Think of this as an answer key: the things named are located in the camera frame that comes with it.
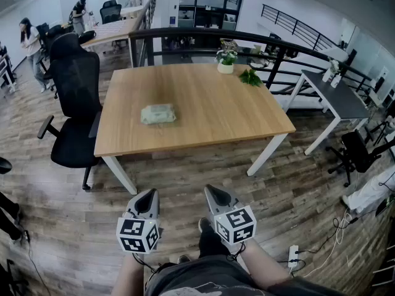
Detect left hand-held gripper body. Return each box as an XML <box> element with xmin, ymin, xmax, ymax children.
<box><xmin>115</xmin><ymin>208</ymin><xmax>162</xmax><ymax>255</ymax></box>

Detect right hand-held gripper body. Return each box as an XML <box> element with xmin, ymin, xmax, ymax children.
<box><xmin>212</xmin><ymin>197</ymin><xmax>258</xmax><ymax>246</ymax></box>

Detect green wet wipe pack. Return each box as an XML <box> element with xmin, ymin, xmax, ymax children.
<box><xmin>140</xmin><ymin>103</ymin><xmax>178</xmax><ymax>126</ymax></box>

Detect person's left forearm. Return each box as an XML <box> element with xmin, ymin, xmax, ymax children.
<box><xmin>110</xmin><ymin>250</ymin><xmax>146</xmax><ymax>296</ymax></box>

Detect person's right forearm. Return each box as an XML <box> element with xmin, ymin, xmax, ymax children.
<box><xmin>236</xmin><ymin>238</ymin><xmax>294</xmax><ymax>287</ymax></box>

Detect person's black trouser leg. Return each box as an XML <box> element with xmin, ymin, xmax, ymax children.
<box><xmin>198</xmin><ymin>223</ymin><xmax>233</xmax><ymax>259</ymax></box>

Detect person's dark printed shirt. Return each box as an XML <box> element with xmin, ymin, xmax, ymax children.
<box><xmin>144</xmin><ymin>253</ymin><xmax>350</xmax><ymax>296</ymax></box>

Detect white power strip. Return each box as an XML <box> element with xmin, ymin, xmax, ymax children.
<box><xmin>287</xmin><ymin>245</ymin><xmax>300</xmax><ymax>269</ymax></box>

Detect wooden table with white legs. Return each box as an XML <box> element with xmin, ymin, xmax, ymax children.
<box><xmin>93</xmin><ymin>62</ymin><xmax>297</xmax><ymax>195</ymax></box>

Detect green leafy sprig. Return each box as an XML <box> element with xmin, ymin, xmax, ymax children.
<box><xmin>238</xmin><ymin>68</ymin><xmax>265</xmax><ymax>88</ymax></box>

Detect white pot with flowers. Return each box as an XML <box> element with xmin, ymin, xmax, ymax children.
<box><xmin>215</xmin><ymin>49</ymin><xmax>239</xmax><ymax>75</ymax></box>

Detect black high-back office chair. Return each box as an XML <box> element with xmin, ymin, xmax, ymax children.
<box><xmin>36</xmin><ymin>32</ymin><xmax>104</xmax><ymax>192</ymax></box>

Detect grey side table white legs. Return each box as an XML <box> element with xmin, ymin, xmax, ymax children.
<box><xmin>281</xmin><ymin>69</ymin><xmax>372</xmax><ymax>156</ymax></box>

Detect small white flower vase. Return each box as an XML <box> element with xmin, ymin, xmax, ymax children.
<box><xmin>322</xmin><ymin>58</ymin><xmax>341</xmax><ymax>83</ymax></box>

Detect black metal railing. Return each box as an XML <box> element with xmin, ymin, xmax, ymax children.
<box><xmin>127</xmin><ymin>0</ymin><xmax>375</xmax><ymax>105</ymax></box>

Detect black bag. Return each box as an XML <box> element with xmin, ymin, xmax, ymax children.
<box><xmin>78</xmin><ymin>30</ymin><xmax>98</xmax><ymax>45</ymax></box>

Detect long wooden desk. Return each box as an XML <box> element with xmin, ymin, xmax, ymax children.
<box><xmin>78</xmin><ymin>17</ymin><xmax>139</xmax><ymax>54</ymax></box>

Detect black stair railing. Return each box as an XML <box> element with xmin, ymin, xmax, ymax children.
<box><xmin>260</xmin><ymin>3</ymin><xmax>341</xmax><ymax>52</ymax></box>

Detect dark glass partition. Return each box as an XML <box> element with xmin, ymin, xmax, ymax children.
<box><xmin>178</xmin><ymin>0</ymin><xmax>246</xmax><ymax>31</ymax></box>

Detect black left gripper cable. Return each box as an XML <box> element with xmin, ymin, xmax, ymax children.
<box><xmin>131</xmin><ymin>252</ymin><xmax>159</xmax><ymax>274</ymax></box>

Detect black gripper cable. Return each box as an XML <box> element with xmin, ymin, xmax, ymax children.
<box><xmin>131</xmin><ymin>252</ymin><xmax>159</xmax><ymax>274</ymax></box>
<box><xmin>226</xmin><ymin>241</ymin><xmax>248</xmax><ymax>262</ymax></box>

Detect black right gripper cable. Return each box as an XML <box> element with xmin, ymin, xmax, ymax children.
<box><xmin>226</xmin><ymin>241</ymin><xmax>248</xmax><ymax>262</ymax></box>

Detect black floor cable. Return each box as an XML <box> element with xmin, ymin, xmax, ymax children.
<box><xmin>276</xmin><ymin>216</ymin><xmax>341</xmax><ymax>274</ymax></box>

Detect white floor cable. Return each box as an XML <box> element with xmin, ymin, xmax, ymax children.
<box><xmin>303</xmin><ymin>209</ymin><xmax>353</xmax><ymax>279</ymax></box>

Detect white frame stool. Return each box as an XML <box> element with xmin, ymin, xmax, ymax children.
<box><xmin>371</xmin><ymin>257</ymin><xmax>395</xmax><ymax>287</ymax></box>

